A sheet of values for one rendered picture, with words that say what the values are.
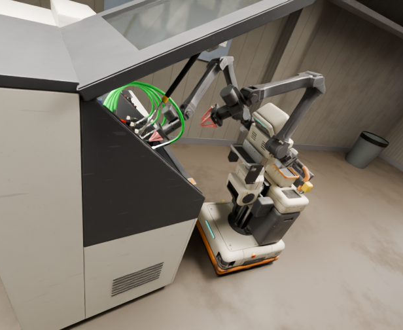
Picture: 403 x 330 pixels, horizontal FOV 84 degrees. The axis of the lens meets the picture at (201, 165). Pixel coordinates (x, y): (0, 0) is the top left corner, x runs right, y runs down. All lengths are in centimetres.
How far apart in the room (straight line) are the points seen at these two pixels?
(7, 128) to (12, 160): 10
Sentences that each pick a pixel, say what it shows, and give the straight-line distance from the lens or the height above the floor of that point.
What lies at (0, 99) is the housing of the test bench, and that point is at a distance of 71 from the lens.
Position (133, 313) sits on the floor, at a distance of 185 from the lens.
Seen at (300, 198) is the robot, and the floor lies 81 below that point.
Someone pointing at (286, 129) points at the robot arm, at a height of 135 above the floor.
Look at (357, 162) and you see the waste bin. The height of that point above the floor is 12.
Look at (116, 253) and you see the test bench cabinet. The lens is 124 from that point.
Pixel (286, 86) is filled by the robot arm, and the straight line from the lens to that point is 114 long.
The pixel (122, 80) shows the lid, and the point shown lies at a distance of 67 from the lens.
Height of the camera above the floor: 172
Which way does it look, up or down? 33 degrees down
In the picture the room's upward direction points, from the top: 19 degrees clockwise
